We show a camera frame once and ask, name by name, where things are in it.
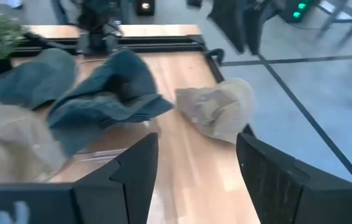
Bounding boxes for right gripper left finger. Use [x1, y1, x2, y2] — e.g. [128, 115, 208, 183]
[0, 133, 159, 224]

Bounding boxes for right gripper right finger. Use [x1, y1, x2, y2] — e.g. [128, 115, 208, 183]
[236, 132, 352, 224]

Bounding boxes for beige baseball cap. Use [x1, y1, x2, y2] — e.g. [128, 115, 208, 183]
[0, 104, 68, 184]
[174, 77, 256, 146]

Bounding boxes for black chair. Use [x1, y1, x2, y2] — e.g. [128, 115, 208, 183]
[207, 0, 278, 56]

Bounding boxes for black device green lights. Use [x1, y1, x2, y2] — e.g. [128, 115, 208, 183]
[280, 0, 318, 24]

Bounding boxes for black box with light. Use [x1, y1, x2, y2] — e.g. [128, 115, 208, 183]
[134, 0, 156, 17]

